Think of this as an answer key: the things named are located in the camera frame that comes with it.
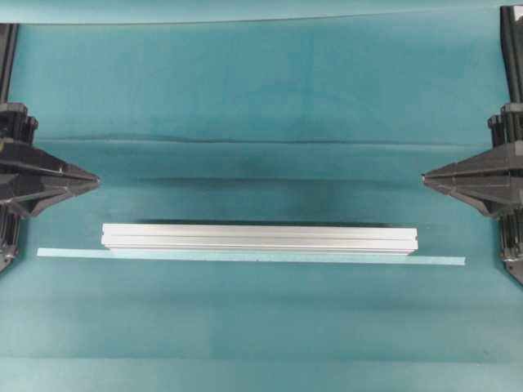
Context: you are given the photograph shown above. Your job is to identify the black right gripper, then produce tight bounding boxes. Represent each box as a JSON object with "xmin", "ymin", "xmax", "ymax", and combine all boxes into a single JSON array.
[{"xmin": 422, "ymin": 104, "xmax": 522, "ymax": 261}]

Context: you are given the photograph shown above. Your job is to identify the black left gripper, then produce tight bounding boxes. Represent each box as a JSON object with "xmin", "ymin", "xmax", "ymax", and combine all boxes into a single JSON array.
[{"xmin": 1, "ymin": 103, "xmax": 100, "ymax": 218}]

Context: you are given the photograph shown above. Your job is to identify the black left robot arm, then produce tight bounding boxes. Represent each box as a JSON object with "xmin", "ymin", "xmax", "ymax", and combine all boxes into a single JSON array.
[{"xmin": 1, "ymin": 24, "xmax": 100, "ymax": 218}]

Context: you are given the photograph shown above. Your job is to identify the light blue tape strip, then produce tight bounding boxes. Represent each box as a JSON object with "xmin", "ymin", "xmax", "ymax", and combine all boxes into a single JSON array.
[{"xmin": 37, "ymin": 247, "xmax": 466, "ymax": 266}]

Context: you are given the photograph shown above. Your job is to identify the silver aluminium extrusion rail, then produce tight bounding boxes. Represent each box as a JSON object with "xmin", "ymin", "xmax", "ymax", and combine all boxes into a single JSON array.
[{"xmin": 101, "ymin": 223, "xmax": 134, "ymax": 252}]

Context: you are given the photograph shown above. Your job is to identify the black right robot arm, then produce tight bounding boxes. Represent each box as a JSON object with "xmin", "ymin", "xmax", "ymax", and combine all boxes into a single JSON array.
[{"xmin": 422, "ymin": 6, "xmax": 522, "ymax": 263}]

